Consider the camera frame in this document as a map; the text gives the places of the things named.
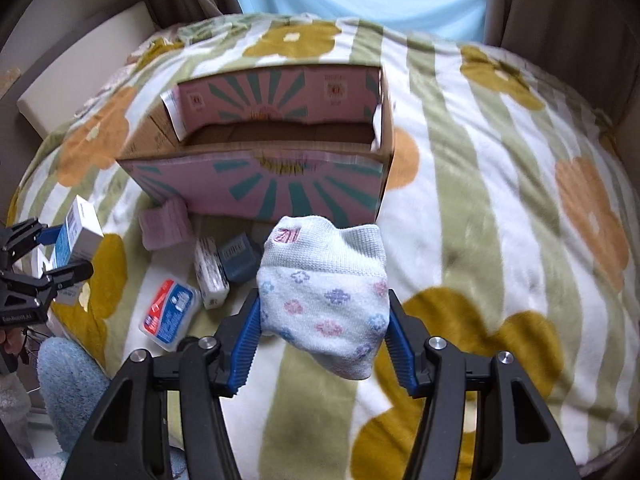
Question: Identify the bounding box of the pink teal cardboard box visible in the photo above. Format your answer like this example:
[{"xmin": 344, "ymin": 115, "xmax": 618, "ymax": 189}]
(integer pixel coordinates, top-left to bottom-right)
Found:
[{"xmin": 117, "ymin": 63, "xmax": 394, "ymax": 228}]

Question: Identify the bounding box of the floral striped blanket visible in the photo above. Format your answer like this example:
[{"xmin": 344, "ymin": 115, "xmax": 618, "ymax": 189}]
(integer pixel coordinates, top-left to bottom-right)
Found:
[{"xmin": 8, "ymin": 14, "xmax": 639, "ymax": 474}]

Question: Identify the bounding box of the white patterned sock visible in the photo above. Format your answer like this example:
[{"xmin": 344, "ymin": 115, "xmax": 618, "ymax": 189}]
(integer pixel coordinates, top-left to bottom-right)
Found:
[{"xmin": 256, "ymin": 216, "xmax": 390, "ymax": 380}]

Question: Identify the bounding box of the person's left hand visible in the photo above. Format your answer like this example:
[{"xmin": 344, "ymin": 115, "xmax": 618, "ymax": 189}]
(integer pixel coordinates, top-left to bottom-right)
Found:
[{"xmin": 0, "ymin": 327, "xmax": 24, "ymax": 356}]

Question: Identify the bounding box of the red blue dental floss box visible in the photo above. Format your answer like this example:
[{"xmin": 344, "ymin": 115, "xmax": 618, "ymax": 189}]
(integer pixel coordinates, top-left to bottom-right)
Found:
[{"xmin": 139, "ymin": 278, "xmax": 202, "ymax": 352}]

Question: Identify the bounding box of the white sleeve forearm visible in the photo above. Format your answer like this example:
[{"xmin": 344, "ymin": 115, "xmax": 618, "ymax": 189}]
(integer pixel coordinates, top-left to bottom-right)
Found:
[{"xmin": 0, "ymin": 373, "xmax": 34, "ymax": 458}]

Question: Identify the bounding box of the brown right curtain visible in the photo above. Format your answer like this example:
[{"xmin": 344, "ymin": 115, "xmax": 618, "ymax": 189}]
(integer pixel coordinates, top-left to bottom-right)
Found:
[{"xmin": 484, "ymin": 0, "xmax": 639, "ymax": 129}]

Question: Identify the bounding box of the dark blue small box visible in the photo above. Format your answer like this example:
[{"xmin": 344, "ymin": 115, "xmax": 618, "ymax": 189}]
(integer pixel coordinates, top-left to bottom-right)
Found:
[{"xmin": 218, "ymin": 233, "xmax": 262, "ymax": 284}]

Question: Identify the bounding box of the light blue white box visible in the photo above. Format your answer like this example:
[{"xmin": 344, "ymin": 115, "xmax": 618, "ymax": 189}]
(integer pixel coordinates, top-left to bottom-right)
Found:
[{"xmin": 48, "ymin": 194, "xmax": 106, "ymax": 307}]

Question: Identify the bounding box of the floral tissue pack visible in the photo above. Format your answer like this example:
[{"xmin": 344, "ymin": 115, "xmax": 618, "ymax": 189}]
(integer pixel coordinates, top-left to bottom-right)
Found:
[{"xmin": 194, "ymin": 237, "xmax": 230, "ymax": 310}]

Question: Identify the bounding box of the pink floral pillow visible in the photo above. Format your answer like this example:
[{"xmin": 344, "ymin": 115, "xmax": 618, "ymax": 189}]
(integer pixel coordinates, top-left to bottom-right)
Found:
[{"xmin": 74, "ymin": 24, "xmax": 184, "ymax": 119}]

